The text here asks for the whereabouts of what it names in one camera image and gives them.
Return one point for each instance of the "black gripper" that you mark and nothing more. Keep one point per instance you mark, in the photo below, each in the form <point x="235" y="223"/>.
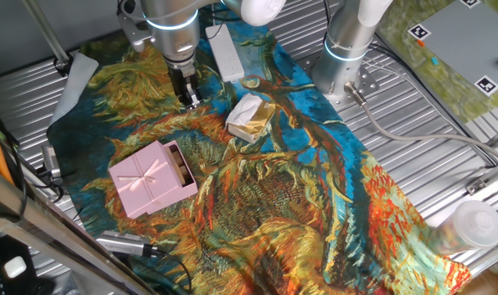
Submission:
<point x="181" y="75"/>

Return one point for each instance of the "pink ribboned casing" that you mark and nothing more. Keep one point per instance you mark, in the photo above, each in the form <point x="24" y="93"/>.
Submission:
<point x="130" y="192"/>

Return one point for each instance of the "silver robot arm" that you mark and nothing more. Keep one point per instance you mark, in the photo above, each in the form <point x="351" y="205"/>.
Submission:
<point x="179" y="37"/>

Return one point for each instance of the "tan cardboard box insert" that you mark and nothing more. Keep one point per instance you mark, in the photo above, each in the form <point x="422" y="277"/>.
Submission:
<point x="179" y="162"/>

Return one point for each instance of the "pink inner gift box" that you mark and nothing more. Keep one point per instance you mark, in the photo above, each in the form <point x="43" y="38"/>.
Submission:
<point x="190" y="191"/>

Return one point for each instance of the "white power strip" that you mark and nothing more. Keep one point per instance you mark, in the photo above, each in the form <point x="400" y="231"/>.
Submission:
<point x="226" y="53"/>

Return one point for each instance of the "gold tissue pack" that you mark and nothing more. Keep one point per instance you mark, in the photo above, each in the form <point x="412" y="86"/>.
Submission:
<point x="249" y="119"/>

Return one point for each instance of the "sunflower painting print cloth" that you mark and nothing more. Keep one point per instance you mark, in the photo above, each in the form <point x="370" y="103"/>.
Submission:
<point x="273" y="196"/>

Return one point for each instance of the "gray tripod pole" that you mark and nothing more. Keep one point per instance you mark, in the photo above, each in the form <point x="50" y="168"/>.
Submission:
<point x="44" y="28"/>

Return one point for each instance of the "small orange block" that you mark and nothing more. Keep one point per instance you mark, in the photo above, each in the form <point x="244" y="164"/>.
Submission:
<point x="420" y="43"/>

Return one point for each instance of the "black computer mouse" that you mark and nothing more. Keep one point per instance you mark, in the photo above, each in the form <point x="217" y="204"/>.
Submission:
<point x="42" y="287"/>

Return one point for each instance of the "white earbud case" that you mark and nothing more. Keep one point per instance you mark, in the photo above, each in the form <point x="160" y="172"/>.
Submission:
<point x="15" y="267"/>

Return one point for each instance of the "small blue block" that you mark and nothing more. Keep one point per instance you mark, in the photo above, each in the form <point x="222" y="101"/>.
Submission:
<point x="435" y="61"/>

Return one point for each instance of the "green patterned mat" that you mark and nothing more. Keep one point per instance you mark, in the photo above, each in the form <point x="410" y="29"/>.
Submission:
<point x="445" y="84"/>

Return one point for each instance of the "gray marker board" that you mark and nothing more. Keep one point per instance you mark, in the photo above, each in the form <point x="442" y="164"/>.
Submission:
<point x="466" y="41"/>

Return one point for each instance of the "translucent plastic cup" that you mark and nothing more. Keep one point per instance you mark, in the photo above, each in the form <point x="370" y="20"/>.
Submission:
<point x="476" y="223"/>

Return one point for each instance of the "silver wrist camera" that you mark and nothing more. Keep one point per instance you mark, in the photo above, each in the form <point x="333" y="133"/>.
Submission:
<point x="132" y="33"/>

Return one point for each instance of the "silver side camera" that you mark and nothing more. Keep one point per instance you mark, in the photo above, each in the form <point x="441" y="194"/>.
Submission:
<point x="50" y="162"/>

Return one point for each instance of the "silver vented camera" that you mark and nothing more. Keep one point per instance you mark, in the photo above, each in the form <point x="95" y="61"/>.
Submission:
<point x="122" y="243"/>

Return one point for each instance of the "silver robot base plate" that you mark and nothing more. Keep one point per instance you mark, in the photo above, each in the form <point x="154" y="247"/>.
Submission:
<point x="369" y="84"/>

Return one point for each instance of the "metal frame bar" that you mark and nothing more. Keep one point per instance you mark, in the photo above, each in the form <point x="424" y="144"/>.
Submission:
<point x="48" y="229"/>

